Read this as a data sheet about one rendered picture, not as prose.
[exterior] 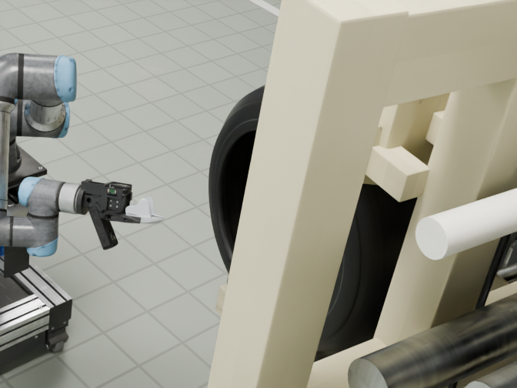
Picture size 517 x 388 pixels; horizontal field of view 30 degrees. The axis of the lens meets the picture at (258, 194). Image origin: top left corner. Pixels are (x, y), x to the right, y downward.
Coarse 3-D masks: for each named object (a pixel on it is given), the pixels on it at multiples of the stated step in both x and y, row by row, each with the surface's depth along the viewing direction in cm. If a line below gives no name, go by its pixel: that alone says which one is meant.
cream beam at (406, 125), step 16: (448, 96) 141; (384, 112) 137; (400, 112) 136; (416, 112) 138; (432, 112) 141; (384, 128) 138; (400, 128) 138; (416, 128) 140; (384, 144) 139; (400, 144) 140; (416, 144) 143
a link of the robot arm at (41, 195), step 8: (24, 184) 233; (32, 184) 233; (40, 184) 233; (48, 184) 233; (56, 184) 233; (24, 192) 233; (32, 192) 232; (40, 192) 232; (48, 192) 232; (56, 192) 231; (24, 200) 234; (32, 200) 233; (40, 200) 232; (48, 200) 232; (56, 200) 231; (32, 208) 234; (40, 208) 233; (48, 208) 233; (56, 208) 233
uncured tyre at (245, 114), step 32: (256, 96) 204; (224, 128) 213; (256, 128) 201; (224, 160) 215; (224, 192) 221; (384, 192) 183; (224, 224) 222; (352, 224) 183; (384, 224) 183; (224, 256) 224; (352, 256) 185; (384, 256) 184; (352, 288) 188; (384, 288) 187; (352, 320) 192
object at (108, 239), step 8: (88, 208) 232; (96, 208) 232; (96, 216) 232; (96, 224) 232; (104, 224) 233; (104, 232) 232; (112, 232) 235; (104, 240) 233; (112, 240) 233; (104, 248) 233
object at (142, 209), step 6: (138, 204) 229; (144, 204) 229; (126, 210) 230; (132, 210) 229; (138, 210) 229; (144, 210) 229; (138, 216) 229; (144, 216) 229; (150, 216) 229; (144, 222) 229; (150, 222) 230; (156, 222) 230
